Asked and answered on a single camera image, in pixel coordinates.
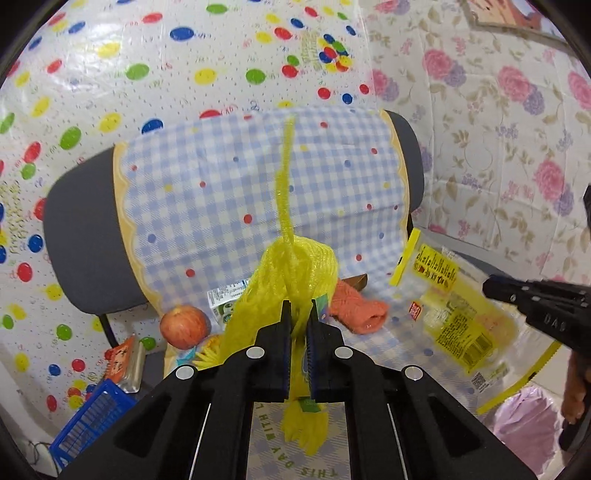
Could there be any blue checkered cloth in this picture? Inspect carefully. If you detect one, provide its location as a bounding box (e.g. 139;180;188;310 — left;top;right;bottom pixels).
113;106;509;480

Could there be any blue plastic basket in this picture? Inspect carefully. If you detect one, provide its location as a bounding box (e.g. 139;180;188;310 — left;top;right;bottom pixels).
48;378;139;476

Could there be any person's right hand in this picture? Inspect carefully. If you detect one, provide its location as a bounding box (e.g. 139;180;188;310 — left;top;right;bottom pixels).
562;354;585;424

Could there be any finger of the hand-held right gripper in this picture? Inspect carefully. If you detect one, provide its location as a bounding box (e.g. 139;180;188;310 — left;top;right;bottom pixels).
482;274;591;308

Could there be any orange knitted cloth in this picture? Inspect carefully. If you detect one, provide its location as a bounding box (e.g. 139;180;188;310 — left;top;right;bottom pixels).
329;279;391;335

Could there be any red apple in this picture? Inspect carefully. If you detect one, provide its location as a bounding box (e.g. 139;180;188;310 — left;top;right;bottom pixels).
159;305;211;348

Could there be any yellow mesh net bag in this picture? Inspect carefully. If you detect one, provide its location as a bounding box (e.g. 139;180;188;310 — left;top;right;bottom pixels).
219;115;341;457

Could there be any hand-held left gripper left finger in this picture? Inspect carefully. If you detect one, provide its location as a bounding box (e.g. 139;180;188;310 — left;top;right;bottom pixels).
58;300;293;480

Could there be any floral printed sheet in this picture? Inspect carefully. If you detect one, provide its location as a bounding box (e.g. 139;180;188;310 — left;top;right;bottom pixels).
360;0;591;287

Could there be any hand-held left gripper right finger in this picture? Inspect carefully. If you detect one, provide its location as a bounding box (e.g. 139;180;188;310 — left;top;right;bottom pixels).
307;299;539;480

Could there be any orange snack packet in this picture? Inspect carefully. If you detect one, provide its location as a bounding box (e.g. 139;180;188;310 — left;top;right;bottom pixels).
104;335;147;394

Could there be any white milk carton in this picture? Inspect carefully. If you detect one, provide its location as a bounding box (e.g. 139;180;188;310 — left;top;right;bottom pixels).
207;282;252;331

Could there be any yellow printed wrapper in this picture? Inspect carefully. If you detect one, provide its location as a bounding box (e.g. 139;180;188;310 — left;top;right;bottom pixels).
165;333;232;371

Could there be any black cable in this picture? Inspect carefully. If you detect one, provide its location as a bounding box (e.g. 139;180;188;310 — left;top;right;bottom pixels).
27;438;52;463

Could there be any grey office chair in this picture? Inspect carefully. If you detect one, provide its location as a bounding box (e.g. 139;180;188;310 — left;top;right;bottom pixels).
44;108;509;402

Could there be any pink plastic bag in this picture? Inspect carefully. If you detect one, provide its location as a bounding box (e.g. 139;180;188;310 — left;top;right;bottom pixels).
492;387;561;468

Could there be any balloon printed plastic sheet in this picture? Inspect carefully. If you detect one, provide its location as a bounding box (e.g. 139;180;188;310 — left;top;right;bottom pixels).
0;0;372;462

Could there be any clear yellow printed plastic bag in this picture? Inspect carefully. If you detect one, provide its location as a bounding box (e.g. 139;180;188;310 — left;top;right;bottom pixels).
389;228;561;416

